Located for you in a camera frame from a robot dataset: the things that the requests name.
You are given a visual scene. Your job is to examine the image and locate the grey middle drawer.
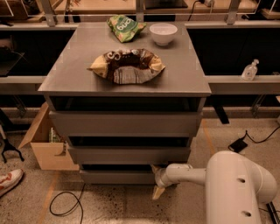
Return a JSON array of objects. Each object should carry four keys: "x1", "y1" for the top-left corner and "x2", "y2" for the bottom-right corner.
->
[{"x1": 68, "y1": 146, "x2": 190, "y2": 165}]

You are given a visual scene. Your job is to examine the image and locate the black power adapter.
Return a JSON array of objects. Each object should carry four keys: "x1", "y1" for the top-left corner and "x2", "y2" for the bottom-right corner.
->
[{"x1": 228, "y1": 138, "x2": 248, "y2": 153}]

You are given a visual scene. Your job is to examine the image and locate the brown crumpled chip bag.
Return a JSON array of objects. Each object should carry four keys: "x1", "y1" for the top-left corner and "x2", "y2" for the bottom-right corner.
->
[{"x1": 88, "y1": 48, "x2": 165, "y2": 85}]

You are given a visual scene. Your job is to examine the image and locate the white bowl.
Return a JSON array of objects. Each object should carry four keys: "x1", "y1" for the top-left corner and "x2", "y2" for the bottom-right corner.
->
[{"x1": 150, "y1": 23, "x2": 178, "y2": 46}]

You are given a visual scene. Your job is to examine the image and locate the black floor cable left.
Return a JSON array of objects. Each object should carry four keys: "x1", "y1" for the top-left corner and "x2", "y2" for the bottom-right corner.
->
[{"x1": 48, "y1": 183, "x2": 87, "y2": 224}]

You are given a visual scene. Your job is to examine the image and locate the cardboard box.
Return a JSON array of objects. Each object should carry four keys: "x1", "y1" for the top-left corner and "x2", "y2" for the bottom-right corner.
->
[{"x1": 18, "y1": 102, "x2": 79, "y2": 171}]

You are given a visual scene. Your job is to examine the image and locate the black tripod leg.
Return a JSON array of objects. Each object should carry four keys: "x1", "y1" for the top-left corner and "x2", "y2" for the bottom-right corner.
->
[{"x1": 0, "y1": 125, "x2": 25, "y2": 163}]

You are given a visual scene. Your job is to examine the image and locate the white red sneaker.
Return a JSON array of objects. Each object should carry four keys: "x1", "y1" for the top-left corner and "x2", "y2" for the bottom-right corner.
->
[{"x1": 0, "y1": 169, "x2": 24, "y2": 197}]

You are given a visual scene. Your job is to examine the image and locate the green snack bag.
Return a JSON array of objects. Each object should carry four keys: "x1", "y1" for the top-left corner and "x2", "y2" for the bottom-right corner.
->
[{"x1": 107, "y1": 15, "x2": 146, "y2": 43}]

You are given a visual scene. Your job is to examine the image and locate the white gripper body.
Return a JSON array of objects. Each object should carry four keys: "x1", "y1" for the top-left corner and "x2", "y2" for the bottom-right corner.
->
[{"x1": 155, "y1": 168, "x2": 172, "y2": 188}]

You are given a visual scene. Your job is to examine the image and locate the black adapter cable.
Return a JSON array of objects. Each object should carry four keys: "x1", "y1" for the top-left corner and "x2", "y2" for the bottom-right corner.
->
[{"x1": 244, "y1": 125, "x2": 280, "y2": 145}]

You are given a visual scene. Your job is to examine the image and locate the grey drawer cabinet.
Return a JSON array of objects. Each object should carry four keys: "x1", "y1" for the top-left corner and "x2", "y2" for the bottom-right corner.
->
[{"x1": 38, "y1": 21, "x2": 212, "y2": 186}]

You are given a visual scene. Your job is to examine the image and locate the grey drawer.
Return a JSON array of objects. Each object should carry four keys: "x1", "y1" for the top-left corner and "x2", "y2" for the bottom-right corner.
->
[
  {"x1": 80, "y1": 164, "x2": 155, "y2": 185},
  {"x1": 68, "y1": 146, "x2": 190, "y2": 165},
  {"x1": 49, "y1": 111, "x2": 202, "y2": 137}
]

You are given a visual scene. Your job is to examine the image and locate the grey bottom drawer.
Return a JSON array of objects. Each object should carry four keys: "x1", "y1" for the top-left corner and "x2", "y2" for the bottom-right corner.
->
[{"x1": 80, "y1": 164, "x2": 155, "y2": 185}]

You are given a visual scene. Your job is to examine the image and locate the grey top drawer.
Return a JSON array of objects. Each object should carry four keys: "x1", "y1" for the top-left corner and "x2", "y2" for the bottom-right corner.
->
[{"x1": 49, "y1": 111, "x2": 202, "y2": 137}]

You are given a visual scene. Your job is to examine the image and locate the clear sanitizer pump bottle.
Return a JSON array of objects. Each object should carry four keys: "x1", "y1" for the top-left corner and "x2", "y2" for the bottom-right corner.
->
[{"x1": 241, "y1": 59, "x2": 259, "y2": 81}]

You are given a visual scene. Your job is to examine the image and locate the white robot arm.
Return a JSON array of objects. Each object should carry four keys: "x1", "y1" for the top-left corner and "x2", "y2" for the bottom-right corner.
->
[{"x1": 151, "y1": 150, "x2": 277, "y2": 224}]

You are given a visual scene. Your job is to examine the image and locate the black cylindrical pole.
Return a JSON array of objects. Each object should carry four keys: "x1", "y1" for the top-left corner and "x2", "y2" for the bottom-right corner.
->
[{"x1": 266, "y1": 202, "x2": 280, "y2": 224}]

